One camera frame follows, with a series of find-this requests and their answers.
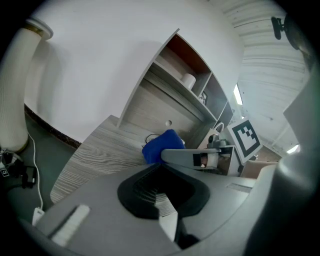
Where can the long ceiling light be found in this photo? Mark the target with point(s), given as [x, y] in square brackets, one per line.
[238, 94]
[293, 149]

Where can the blue cloth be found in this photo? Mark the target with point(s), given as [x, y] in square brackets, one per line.
[162, 145]

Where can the black head-worn camera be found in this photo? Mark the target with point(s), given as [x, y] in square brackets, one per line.
[277, 27]

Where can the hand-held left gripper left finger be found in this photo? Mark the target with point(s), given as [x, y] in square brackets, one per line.
[105, 220]

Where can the black framed picture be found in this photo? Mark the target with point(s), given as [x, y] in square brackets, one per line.
[203, 97]

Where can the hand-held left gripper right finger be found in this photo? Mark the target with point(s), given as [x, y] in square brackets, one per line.
[222, 212]

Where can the white pink tote bag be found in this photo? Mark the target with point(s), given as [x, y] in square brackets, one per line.
[203, 142]

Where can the white power strip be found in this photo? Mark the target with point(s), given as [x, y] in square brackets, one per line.
[38, 215]

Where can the black tagged device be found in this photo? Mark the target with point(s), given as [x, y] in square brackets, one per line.
[27, 175]

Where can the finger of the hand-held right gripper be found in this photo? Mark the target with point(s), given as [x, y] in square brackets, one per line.
[182, 156]

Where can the grey wooden desk hutch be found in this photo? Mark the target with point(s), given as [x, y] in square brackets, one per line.
[155, 112]

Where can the white air purifier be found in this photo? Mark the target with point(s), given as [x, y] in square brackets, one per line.
[12, 100]

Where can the white cylindrical cup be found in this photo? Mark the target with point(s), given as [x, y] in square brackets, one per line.
[188, 80]

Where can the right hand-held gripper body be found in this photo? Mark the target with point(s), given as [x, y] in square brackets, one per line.
[246, 142]

